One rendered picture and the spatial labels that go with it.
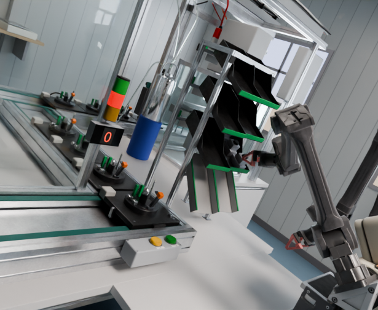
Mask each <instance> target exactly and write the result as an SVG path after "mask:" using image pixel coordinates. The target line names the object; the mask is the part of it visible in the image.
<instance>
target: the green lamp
mask: <svg viewBox="0 0 378 310"><path fill-rule="evenodd" d="M129 84H130V82H128V81H125V80H122V79H120V78H118V77H116V80H115V82H114V85H113V87H112V91H113V92H115V93H118V94H121V95H126V93H127V90H128V87H129Z"/></svg>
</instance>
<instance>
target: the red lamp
mask: <svg viewBox="0 0 378 310"><path fill-rule="evenodd" d="M124 98H125V95H121V94H118V93H115V92H113V91H111V94H110V96H109V99H108V102H107V104H108V105H109V106H112V107H114V108H118V109H121V106H122V104H123V101H124Z"/></svg>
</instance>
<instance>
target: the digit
mask: <svg viewBox="0 0 378 310"><path fill-rule="evenodd" d="M115 132H116V129H110V128H104V132H103V134H102V137H101V140H100V143H103V144H108V145H110V144H111V143H112V139H113V137H114V134H115Z"/></svg>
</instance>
